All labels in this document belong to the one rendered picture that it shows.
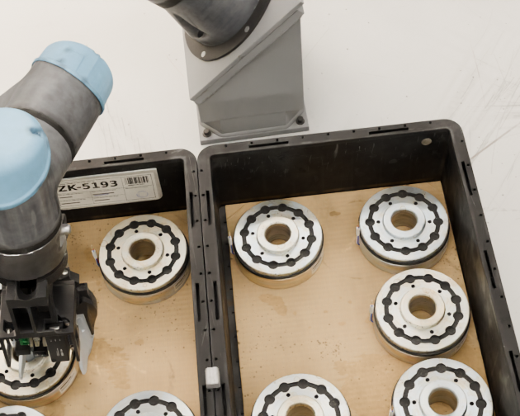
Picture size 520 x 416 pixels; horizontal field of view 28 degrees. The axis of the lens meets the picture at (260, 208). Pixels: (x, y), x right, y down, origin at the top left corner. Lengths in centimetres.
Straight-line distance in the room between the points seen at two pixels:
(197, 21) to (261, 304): 39
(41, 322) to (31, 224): 14
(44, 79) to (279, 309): 40
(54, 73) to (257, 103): 52
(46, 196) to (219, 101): 55
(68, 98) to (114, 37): 70
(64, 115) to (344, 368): 42
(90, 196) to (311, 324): 30
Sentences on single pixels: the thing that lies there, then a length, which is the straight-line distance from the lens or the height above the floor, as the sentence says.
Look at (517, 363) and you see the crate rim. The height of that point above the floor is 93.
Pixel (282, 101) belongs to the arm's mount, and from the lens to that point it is 142.
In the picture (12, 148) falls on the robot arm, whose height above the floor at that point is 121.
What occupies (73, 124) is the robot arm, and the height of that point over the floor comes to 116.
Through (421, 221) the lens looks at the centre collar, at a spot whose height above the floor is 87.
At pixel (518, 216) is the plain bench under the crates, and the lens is 140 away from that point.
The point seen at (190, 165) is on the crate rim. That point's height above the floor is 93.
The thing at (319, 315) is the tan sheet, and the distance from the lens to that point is 116.
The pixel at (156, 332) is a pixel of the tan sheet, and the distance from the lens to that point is 117.
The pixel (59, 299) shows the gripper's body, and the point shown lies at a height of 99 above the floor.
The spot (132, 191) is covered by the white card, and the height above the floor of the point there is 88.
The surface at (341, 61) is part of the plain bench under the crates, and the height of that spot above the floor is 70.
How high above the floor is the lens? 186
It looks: 56 degrees down
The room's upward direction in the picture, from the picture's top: 6 degrees counter-clockwise
